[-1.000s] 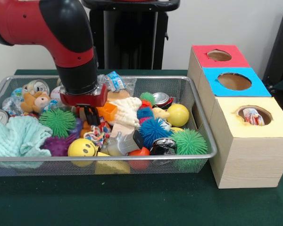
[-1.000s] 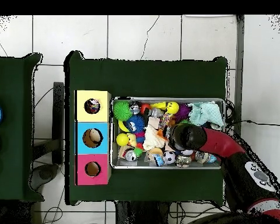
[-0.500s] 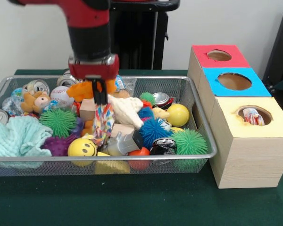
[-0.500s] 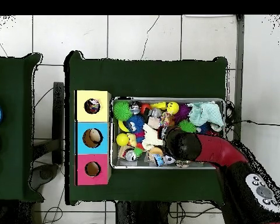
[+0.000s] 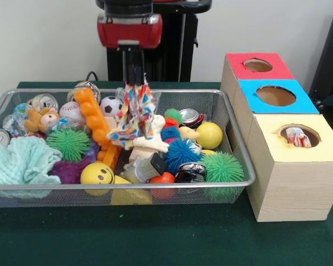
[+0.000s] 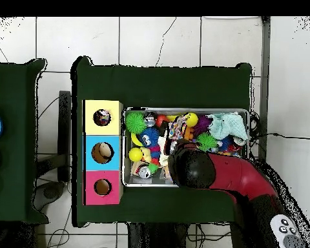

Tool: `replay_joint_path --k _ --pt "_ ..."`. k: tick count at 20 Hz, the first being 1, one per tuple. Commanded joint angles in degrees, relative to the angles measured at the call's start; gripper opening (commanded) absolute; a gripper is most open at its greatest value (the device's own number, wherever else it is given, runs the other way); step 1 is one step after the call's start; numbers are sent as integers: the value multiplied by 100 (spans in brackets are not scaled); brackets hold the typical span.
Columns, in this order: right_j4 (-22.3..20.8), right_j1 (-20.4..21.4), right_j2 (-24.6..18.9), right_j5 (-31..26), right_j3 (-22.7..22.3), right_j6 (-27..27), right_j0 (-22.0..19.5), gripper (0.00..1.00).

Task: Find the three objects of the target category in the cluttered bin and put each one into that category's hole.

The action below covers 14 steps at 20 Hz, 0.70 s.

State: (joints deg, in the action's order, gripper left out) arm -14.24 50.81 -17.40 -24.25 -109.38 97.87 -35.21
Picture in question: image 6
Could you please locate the colourful dotted cloth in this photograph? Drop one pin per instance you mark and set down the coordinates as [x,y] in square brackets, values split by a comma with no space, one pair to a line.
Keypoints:
[102,118]

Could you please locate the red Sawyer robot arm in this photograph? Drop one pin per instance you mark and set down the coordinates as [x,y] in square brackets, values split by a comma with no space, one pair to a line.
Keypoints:
[235,173]

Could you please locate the wooden box with three holes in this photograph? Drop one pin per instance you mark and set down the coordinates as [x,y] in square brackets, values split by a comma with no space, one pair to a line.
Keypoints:
[102,161]

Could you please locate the blue spiky rubber ball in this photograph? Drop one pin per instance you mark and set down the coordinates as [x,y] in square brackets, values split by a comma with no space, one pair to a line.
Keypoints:
[149,137]

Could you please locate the cream fluffy cloth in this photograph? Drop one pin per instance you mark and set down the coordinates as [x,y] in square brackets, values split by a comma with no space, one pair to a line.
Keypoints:
[162,144]

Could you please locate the green spiky rubber ball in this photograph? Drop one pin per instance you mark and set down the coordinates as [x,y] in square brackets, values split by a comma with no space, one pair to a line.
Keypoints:
[206,141]
[135,122]

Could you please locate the plain yellow ball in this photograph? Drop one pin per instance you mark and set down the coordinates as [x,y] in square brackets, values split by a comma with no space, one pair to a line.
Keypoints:
[135,154]

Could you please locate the yellow smiley face ball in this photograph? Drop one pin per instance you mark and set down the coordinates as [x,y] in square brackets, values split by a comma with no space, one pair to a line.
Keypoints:
[193,119]

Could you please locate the dark green table cloth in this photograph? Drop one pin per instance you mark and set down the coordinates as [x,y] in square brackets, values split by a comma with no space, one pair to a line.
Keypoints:
[13,90]
[157,87]

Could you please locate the mint green knitted cloth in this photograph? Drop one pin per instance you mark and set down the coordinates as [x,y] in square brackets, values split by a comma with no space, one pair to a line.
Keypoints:
[228,126]

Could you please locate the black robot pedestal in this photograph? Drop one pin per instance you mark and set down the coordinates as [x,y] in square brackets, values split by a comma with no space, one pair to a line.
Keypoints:
[157,237]

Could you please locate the grey metal rail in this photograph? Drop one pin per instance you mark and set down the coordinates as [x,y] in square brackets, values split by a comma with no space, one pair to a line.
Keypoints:
[264,51]

